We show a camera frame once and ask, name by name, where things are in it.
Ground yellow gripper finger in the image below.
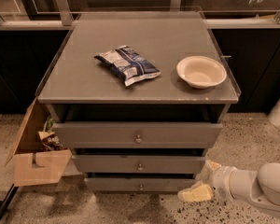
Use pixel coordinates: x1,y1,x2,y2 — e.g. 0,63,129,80
177,180,214,203
196,160,220,181

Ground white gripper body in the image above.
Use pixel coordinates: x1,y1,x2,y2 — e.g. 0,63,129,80
209,166,236,201

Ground grey drawer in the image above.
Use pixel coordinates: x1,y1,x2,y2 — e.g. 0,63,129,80
53,121,222,148
84,177,194,192
72,155,205,174

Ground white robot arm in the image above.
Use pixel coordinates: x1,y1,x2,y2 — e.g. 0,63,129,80
178,98,280,219

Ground grey drawer cabinet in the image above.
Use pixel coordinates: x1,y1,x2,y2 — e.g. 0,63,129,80
37,11,240,180

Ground grey bottom drawer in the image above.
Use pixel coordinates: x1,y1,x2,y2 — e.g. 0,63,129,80
84,177,194,192

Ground grey top drawer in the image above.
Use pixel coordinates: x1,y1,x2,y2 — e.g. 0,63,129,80
53,121,222,148

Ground open cardboard box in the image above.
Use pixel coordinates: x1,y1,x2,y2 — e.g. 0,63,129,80
6,99,72,187

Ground white bowl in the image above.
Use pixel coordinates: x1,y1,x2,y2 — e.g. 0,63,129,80
176,56,227,89

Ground blue white chip bag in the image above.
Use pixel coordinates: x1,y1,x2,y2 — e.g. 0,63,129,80
95,46,161,87

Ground snack packets in box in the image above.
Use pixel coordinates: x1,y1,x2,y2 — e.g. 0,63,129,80
38,116,64,151

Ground black metal floor stand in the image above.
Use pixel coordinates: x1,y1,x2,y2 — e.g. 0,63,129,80
0,184,18,220

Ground metal window frame rail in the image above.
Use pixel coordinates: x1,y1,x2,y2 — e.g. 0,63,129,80
0,0,280,29

